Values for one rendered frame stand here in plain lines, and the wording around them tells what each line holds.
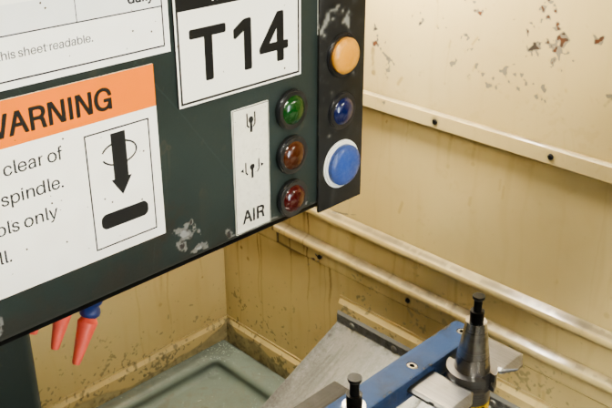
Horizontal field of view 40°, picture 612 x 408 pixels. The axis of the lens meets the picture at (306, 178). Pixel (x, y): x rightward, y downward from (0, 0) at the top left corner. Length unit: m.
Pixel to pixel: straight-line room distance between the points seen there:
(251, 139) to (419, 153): 0.99
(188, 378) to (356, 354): 0.50
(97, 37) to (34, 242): 0.11
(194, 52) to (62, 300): 0.16
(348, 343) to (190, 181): 1.29
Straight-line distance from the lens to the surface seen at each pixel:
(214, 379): 2.11
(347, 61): 0.57
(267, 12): 0.52
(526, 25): 1.32
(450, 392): 1.06
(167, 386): 2.06
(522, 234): 1.44
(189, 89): 0.49
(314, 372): 1.76
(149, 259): 0.51
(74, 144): 0.46
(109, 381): 2.00
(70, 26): 0.44
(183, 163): 0.51
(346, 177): 0.60
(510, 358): 1.13
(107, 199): 0.48
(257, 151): 0.54
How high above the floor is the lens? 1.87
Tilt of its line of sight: 24 degrees down
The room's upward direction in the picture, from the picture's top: straight up
